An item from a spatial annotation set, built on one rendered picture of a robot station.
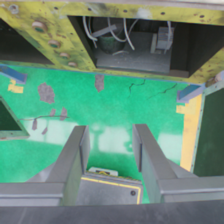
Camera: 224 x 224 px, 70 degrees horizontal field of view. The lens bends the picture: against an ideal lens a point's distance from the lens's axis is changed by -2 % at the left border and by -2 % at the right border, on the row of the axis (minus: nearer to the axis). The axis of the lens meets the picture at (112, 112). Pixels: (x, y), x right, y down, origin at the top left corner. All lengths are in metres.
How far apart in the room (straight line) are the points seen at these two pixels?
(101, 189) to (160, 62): 1.01
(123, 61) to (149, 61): 0.14
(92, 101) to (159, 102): 0.66
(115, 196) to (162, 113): 0.86
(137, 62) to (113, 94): 0.79
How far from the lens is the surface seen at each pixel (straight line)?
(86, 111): 1.68
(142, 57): 0.93
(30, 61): 1.15
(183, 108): 1.70
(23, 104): 2.00
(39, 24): 0.67
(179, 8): 0.50
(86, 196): 1.43
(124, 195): 1.38
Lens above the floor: 1.61
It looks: 81 degrees down
